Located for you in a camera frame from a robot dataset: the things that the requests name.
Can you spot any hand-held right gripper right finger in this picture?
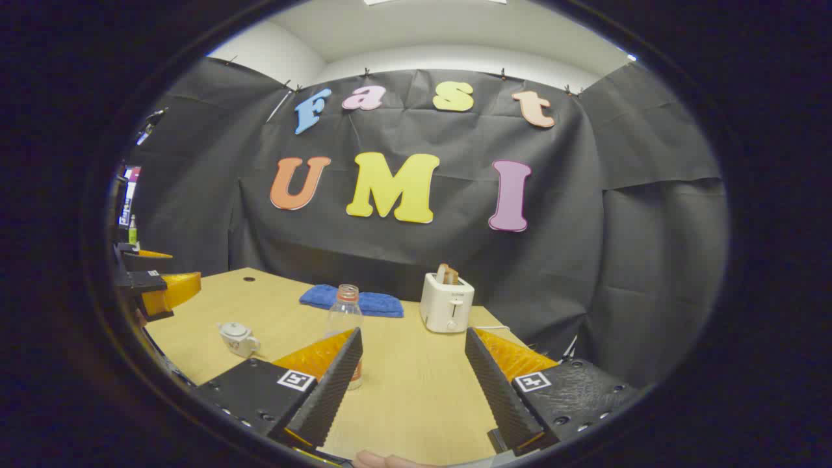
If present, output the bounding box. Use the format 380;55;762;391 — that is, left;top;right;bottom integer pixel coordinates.
464;327;641;456

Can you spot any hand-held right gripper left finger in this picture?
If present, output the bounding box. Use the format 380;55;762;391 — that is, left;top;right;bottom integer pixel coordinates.
195;327;365;452

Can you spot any clear plastic water bottle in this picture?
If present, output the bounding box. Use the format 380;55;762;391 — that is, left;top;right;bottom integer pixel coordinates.
325;284;365;391

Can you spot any white ceramic teacup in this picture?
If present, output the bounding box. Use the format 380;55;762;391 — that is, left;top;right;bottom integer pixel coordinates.
218;328;262;358

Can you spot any computer monitor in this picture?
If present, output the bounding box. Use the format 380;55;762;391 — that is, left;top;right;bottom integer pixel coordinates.
118;165;142;228

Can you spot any white toaster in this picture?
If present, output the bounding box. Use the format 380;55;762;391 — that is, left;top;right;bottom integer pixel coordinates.
420;272;475;334

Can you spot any blue folded towel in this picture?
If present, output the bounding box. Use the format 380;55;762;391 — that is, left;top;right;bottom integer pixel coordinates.
299;284;405;319

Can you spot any black backdrop cloth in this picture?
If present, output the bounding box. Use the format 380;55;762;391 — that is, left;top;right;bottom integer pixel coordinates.
123;57;727;391

